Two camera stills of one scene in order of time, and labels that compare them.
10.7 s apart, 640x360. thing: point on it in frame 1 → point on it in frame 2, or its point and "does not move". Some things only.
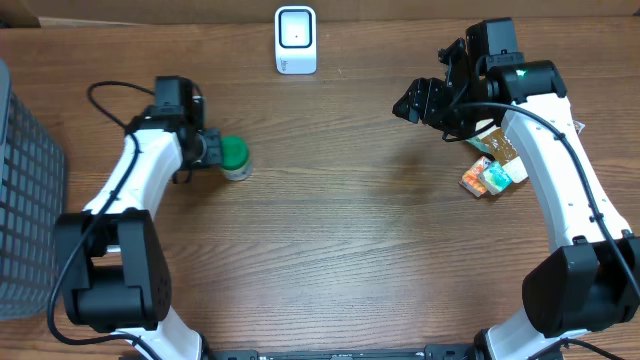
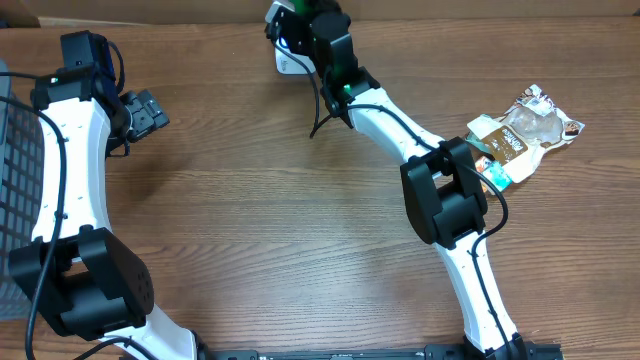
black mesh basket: (33, 193) does not move
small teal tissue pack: (495, 177) does not move
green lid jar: (236, 164) → (311, 8)
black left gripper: (213, 150) → (148, 111)
